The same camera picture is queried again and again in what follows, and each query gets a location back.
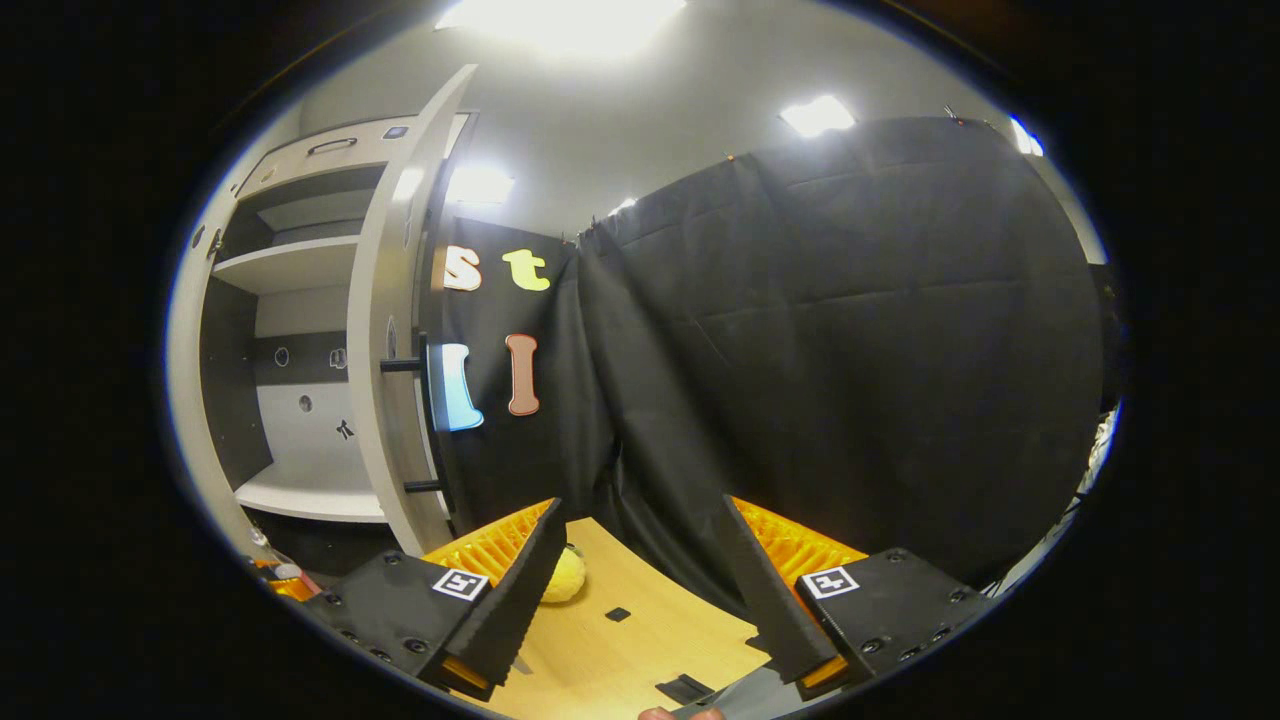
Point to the white cabinet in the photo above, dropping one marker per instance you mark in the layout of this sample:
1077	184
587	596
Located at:
290	265

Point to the black backdrop cloth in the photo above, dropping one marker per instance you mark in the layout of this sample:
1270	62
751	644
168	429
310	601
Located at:
850	350

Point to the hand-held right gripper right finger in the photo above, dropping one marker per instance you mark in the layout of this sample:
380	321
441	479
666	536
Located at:
775	610

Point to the flat black piece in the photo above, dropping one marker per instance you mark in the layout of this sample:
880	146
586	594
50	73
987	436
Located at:
685	689

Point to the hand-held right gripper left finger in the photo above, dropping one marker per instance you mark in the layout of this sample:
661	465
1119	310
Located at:
505	610

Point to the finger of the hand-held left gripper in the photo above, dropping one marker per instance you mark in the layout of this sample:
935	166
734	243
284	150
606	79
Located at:
282	591

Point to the white cabinet drawer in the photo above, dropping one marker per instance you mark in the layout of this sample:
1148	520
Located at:
290	160

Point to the yellow plush toy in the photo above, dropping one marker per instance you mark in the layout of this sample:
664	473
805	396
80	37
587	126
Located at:
565	580

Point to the long ceiling light panel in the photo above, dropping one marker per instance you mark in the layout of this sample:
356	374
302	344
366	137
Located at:
570	25

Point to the grey panel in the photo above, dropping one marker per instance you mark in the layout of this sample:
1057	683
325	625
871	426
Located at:
745	695

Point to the small black square piece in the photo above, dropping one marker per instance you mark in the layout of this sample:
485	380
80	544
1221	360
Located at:
618	614

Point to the white cabinet door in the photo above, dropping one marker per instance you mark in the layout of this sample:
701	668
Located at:
385	300
185	380

